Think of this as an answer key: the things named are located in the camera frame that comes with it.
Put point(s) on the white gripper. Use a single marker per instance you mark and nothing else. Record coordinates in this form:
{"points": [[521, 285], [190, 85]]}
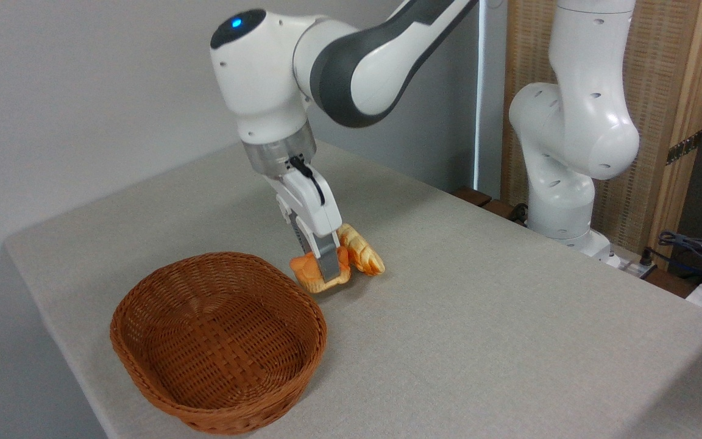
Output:
{"points": [[311, 204]]}

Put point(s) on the round orange bread roll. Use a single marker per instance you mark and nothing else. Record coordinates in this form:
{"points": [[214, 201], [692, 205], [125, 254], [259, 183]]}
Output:
{"points": [[307, 271]]}

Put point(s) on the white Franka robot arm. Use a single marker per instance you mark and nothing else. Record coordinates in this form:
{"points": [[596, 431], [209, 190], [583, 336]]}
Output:
{"points": [[576, 122]]}

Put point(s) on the long golden bread loaf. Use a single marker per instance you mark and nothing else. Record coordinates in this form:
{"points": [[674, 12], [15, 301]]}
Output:
{"points": [[364, 255]]}

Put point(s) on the brown wicker basket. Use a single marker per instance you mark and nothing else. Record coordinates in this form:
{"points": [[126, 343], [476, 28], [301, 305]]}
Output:
{"points": [[217, 341]]}

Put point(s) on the white power strip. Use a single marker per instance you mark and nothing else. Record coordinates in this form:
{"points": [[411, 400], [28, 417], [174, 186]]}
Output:
{"points": [[628, 264]]}

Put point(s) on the woven rattan screen panel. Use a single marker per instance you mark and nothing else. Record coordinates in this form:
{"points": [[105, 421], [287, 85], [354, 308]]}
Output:
{"points": [[649, 73]]}

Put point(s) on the dark metal hinge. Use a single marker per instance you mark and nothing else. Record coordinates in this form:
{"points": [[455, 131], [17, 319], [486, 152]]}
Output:
{"points": [[685, 147]]}

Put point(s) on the white vertical wall trim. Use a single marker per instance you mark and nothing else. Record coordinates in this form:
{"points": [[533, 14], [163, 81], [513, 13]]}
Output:
{"points": [[490, 91]]}

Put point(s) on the light wooden frame post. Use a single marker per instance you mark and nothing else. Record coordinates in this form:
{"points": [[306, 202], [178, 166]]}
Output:
{"points": [[695, 97]]}

